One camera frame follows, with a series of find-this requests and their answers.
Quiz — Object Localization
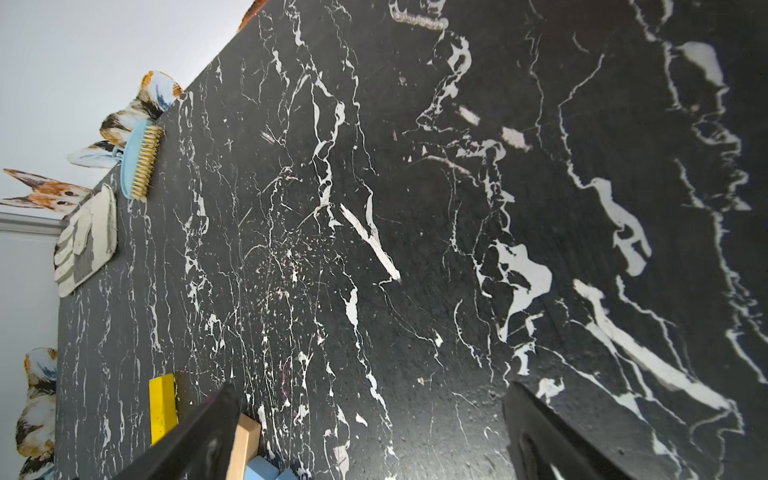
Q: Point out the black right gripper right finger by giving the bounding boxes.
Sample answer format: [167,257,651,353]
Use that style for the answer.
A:
[502,382,630,479]

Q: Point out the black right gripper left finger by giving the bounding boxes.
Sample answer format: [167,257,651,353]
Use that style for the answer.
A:
[116,383,240,480]

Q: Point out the small light blue block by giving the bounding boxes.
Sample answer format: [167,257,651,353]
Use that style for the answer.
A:
[275,469,298,480]

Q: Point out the long natural wood block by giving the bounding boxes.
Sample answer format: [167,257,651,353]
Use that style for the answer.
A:
[226,414,261,480]

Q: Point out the long yellow block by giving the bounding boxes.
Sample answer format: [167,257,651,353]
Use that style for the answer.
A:
[149,374,178,445]

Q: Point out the light blue rectangular block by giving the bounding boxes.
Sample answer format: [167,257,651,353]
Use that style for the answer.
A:
[243,456,280,480]

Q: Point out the beige work glove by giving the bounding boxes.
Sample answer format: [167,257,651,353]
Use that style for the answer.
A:
[53,185,118,298]

